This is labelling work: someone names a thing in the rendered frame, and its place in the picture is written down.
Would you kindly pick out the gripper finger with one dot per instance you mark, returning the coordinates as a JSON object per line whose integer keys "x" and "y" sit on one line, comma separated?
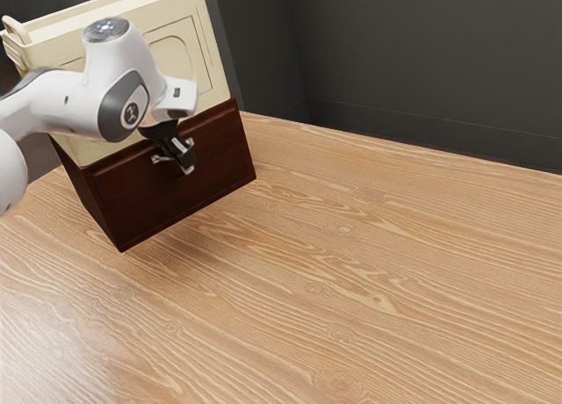
{"x": 183, "y": 154}

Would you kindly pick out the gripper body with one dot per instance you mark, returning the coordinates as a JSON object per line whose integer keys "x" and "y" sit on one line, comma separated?
{"x": 159, "y": 131}

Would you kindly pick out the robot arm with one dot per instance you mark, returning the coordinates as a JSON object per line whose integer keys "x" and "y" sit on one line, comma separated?
{"x": 52, "y": 101}

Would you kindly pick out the dark brown wooden cabinet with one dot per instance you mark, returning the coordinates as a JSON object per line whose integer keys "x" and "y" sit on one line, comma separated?
{"x": 175, "y": 202}

